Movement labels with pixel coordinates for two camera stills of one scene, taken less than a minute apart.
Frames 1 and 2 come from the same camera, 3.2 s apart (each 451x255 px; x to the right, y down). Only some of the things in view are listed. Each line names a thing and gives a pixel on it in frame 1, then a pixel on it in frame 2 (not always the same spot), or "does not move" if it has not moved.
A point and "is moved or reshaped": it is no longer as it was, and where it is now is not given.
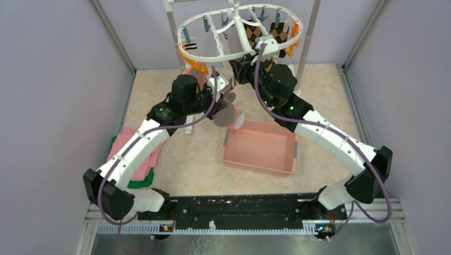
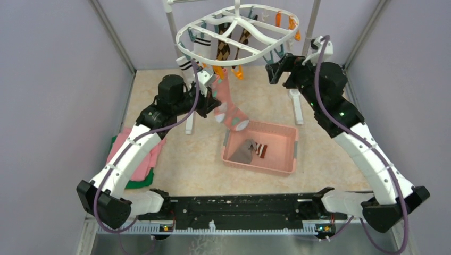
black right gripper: (243, 66) → (288, 63)
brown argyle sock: (252, 32) → (223, 50)
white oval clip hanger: (285, 10) is moved or reshaped
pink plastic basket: (266, 147) does not move
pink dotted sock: (198, 71) is moved or reshaped
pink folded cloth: (147, 162) does not move
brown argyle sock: (281, 34) → (244, 40)
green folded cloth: (137, 184) does not move
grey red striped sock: (225, 117) → (244, 154)
